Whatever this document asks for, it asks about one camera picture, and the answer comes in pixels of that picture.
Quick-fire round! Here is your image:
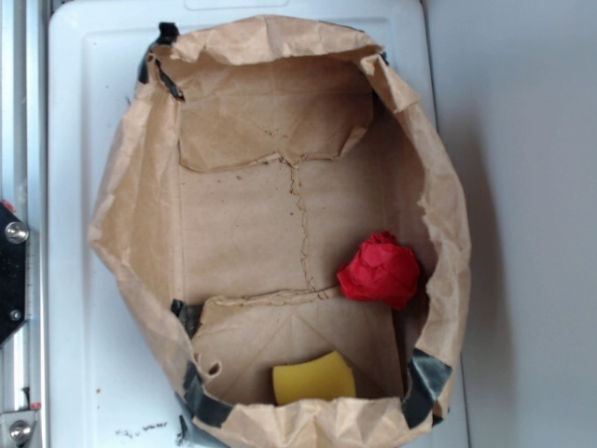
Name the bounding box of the brown paper bag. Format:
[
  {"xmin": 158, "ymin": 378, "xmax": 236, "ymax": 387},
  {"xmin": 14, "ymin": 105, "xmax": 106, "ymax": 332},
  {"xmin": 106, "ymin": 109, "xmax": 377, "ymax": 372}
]
[{"xmin": 90, "ymin": 15, "xmax": 471, "ymax": 447}]

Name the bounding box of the black metal bracket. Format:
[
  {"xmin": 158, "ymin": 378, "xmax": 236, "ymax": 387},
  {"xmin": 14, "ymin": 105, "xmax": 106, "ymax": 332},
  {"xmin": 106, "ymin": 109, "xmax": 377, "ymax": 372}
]
[{"xmin": 0, "ymin": 200, "xmax": 30, "ymax": 347}]

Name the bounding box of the aluminium frame rail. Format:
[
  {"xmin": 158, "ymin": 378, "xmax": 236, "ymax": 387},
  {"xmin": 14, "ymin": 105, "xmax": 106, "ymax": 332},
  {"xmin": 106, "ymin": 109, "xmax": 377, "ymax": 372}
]
[{"xmin": 1, "ymin": 1, "xmax": 50, "ymax": 447}]

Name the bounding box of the red paper ball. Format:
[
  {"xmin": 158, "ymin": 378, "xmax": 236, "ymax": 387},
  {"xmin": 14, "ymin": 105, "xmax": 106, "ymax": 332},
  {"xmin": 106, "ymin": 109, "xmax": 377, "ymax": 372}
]
[{"xmin": 337, "ymin": 231, "xmax": 421, "ymax": 310}]

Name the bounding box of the yellow sponge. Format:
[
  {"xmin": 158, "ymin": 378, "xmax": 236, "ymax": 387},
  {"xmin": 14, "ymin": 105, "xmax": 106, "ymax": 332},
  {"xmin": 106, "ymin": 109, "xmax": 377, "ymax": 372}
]
[{"xmin": 271, "ymin": 351, "xmax": 356, "ymax": 405}]

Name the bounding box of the white plastic bin lid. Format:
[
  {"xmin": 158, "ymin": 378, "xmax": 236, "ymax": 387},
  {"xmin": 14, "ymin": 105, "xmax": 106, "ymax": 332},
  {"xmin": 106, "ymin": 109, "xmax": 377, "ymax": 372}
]
[{"xmin": 47, "ymin": 1, "xmax": 435, "ymax": 447}]

